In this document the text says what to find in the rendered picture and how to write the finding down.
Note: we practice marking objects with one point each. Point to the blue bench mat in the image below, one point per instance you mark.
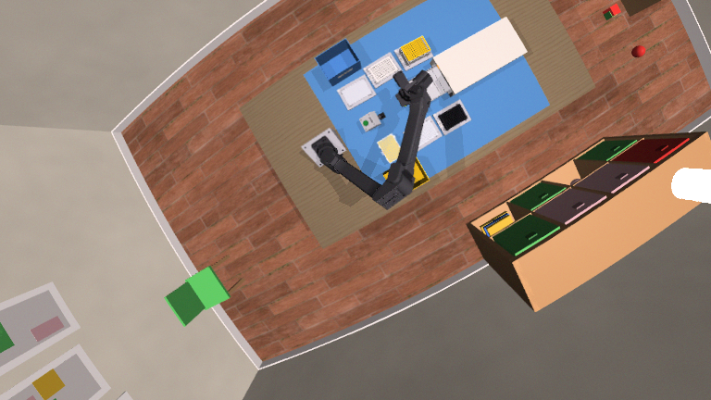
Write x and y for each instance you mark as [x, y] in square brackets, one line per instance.
[495, 104]

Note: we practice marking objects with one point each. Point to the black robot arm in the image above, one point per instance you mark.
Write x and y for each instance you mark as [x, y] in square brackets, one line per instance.
[400, 180]

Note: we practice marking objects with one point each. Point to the blue open-top box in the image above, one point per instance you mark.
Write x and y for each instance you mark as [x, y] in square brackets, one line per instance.
[336, 60]

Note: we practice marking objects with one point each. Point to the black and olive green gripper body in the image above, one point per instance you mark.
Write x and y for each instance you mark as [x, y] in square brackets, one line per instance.
[403, 102]

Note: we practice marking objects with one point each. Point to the yellow open-top bin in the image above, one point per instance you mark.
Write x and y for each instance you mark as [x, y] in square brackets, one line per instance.
[419, 174]

